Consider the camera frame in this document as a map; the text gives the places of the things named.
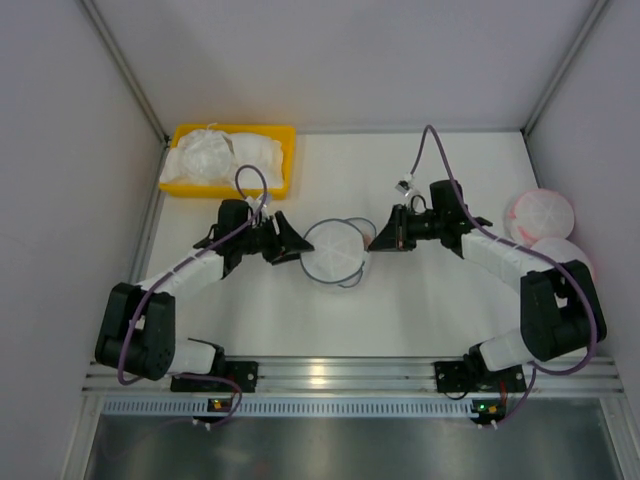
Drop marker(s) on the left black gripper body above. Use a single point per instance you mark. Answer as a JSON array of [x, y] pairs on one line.
[[275, 238]]

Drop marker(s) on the lower pink-trimmed laundry bag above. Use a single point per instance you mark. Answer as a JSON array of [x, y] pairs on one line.
[[562, 250]]

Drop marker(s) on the pink-trimmed laundry bag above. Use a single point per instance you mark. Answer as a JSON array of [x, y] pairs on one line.
[[538, 214], [562, 250]]

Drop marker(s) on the aluminium front rail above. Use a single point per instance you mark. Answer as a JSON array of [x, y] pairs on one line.
[[408, 375]]

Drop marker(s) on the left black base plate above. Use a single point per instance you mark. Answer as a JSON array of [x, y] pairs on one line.
[[243, 373]]

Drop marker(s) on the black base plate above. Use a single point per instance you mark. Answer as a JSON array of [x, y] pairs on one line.
[[243, 373], [460, 377]]

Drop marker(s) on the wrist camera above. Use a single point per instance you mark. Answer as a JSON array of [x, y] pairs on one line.
[[262, 201], [405, 186]]

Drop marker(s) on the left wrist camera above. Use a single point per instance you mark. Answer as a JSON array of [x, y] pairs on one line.
[[262, 201]]

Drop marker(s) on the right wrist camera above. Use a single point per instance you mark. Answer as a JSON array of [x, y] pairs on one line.
[[405, 186]]

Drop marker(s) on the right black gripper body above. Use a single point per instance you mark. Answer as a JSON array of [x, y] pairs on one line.
[[402, 228]]

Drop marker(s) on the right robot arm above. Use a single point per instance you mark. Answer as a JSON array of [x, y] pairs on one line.
[[559, 308]]

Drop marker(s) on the right aluminium frame post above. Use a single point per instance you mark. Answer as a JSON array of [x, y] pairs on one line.
[[578, 41]]

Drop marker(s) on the upper pink-trimmed laundry bag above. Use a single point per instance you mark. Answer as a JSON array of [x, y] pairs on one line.
[[538, 214]]

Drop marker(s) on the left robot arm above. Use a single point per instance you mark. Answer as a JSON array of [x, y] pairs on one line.
[[138, 335]]

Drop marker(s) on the aluminium frame post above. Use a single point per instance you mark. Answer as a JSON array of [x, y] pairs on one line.
[[578, 41], [106, 37]]

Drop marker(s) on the clear mesh laundry bag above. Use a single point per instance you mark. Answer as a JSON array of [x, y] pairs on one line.
[[340, 258]]

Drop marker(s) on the slotted white cable duct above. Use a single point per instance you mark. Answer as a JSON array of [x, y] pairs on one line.
[[301, 407]]

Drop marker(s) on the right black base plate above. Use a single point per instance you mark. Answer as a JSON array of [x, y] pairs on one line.
[[460, 377]]

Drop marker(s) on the left aluminium frame post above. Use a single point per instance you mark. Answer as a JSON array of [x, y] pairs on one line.
[[106, 37]]

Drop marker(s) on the yellow plastic bin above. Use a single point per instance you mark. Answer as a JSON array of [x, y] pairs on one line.
[[249, 179]]

